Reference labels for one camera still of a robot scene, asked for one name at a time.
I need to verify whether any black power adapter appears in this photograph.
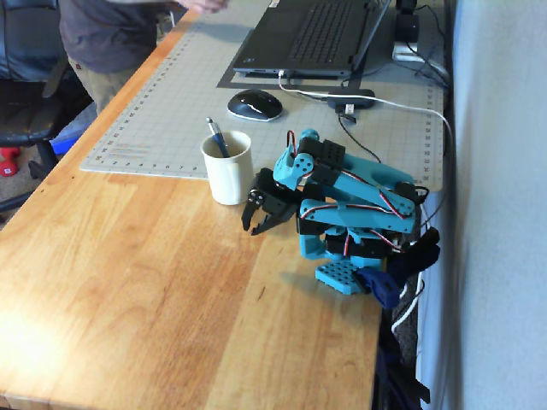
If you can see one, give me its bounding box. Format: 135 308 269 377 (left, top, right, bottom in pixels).
395 0 422 44

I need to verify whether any black computer mouse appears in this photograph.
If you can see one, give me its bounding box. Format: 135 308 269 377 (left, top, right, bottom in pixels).
226 88 285 123

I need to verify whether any black office chair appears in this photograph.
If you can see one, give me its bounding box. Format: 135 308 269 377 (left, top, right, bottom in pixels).
0 55 93 215

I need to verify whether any thin black cable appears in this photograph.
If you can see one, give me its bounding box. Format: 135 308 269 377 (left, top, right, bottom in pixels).
336 111 385 164

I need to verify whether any bystander hand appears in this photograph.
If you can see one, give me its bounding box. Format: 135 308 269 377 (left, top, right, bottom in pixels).
177 0 230 15

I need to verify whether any black usb hub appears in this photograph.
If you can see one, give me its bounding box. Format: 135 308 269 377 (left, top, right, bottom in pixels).
326 88 377 110

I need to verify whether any white usb cable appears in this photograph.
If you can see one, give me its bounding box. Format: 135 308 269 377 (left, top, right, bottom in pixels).
277 69 455 202

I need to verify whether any person in grey shirt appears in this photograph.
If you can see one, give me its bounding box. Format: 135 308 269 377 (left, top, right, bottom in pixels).
57 0 191 117

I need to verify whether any blue clamp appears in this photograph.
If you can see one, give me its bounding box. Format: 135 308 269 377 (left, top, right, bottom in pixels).
356 266 403 311

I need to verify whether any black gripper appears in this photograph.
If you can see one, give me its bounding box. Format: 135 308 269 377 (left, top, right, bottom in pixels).
240 167 301 237

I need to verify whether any grey monitor stand base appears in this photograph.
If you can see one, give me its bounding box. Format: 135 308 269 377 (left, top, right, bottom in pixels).
353 15 397 78

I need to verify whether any red dumbbell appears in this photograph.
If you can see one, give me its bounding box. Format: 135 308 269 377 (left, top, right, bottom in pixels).
0 146 22 179

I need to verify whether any dark grey laptop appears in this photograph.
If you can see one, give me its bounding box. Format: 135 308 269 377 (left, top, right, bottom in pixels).
232 0 392 80

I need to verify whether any black cable bundle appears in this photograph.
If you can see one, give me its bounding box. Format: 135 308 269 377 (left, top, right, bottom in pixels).
408 3 455 91

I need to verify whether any white mug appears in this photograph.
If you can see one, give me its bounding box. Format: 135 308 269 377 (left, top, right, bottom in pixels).
200 130 255 207

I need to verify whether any black clamp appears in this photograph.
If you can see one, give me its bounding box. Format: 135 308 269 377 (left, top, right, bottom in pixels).
384 200 442 278

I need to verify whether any grey cutting mat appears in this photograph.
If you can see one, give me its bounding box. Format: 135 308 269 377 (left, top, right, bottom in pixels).
79 0 445 191

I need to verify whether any blue box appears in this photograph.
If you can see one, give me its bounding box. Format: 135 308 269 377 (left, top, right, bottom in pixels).
50 102 97 158

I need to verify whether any white power cable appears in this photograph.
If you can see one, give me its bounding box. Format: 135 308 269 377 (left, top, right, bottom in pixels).
390 272 425 335

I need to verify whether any blue pen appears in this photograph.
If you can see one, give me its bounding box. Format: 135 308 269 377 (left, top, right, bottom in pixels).
205 116 232 159

